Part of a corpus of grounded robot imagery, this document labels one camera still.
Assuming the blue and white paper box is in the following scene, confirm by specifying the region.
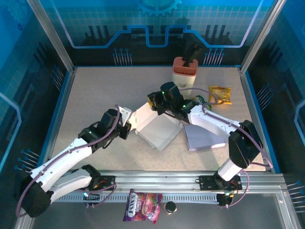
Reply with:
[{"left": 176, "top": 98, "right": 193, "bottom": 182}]
[
  {"left": 130, "top": 101, "right": 184, "bottom": 151},
  {"left": 183, "top": 124, "right": 226, "bottom": 152}
]

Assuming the cream knife block, pink top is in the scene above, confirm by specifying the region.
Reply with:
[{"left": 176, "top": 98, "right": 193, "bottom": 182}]
[{"left": 172, "top": 56, "right": 199, "bottom": 97}]

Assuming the green-yellow candy bag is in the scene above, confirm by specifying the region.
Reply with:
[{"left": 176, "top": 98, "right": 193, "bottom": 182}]
[{"left": 194, "top": 94, "right": 212, "bottom": 111}]

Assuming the orange-yellow snack bag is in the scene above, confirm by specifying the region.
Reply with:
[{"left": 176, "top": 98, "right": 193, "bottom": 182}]
[{"left": 208, "top": 85, "right": 233, "bottom": 105}]

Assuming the small black electronics board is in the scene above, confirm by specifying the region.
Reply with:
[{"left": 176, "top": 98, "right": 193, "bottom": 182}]
[
  {"left": 216, "top": 192, "right": 235, "bottom": 208},
  {"left": 82, "top": 189, "right": 101, "bottom": 207}
]

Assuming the purple berries candy bag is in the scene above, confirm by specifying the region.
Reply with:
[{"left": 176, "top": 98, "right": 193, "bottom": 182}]
[{"left": 122, "top": 188, "right": 163, "bottom": 225}]

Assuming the small black cap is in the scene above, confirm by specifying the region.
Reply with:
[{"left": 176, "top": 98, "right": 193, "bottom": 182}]
[{"left": 164, "top": 201, "right": 177, "bottom": 215}]

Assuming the black knife handle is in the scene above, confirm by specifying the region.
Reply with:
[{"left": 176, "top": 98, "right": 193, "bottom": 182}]
[{"left": 182, "top": 42, "right": 203, "bottom": 67}]

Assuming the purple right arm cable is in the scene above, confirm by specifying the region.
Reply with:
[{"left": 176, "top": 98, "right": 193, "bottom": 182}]
[{"left": 180, "top": 86, "right": 274, "bottom": 208}]

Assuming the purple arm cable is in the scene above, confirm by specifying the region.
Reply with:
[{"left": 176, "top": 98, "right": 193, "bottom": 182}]
[
  {"left": 16, "top": 104, "right": 120, "bottom": 218},
  {"left": 180, "top": 86, "right": 274, "bottom": 208}
]

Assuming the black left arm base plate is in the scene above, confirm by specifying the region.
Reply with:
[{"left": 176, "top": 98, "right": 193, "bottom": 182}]
[{"left": 72, "top": 175, "right": 117, "bottom": 191}]

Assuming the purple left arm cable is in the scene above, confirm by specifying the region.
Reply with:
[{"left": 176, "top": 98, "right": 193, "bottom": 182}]
[{"left": 16, "top": 104, "right": 120, "bottom": 218}]

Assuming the aluminium mounting rail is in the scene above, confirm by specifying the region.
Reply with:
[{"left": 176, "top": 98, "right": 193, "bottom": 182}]
[{"left": 30, "top": 170, "right": 286, "bottom": 191}]

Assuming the grey slotted cable duct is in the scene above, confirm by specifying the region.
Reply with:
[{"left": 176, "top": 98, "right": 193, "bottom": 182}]
[{"left": 38, "top": 193, "right": 219, "bottom": 203}]

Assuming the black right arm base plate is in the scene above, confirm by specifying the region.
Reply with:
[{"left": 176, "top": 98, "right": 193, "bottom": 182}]
[{"left": 199, "top": 175, "right": 243, "bottom": 191}]

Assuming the aluminium frame post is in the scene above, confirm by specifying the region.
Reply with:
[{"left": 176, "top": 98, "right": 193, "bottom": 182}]
[
  {"left": 26, "top": 0, "right": 77, "bottom": 74},
  {"left": 239, "top": 0, "right": 286, "bottom": 72}
]

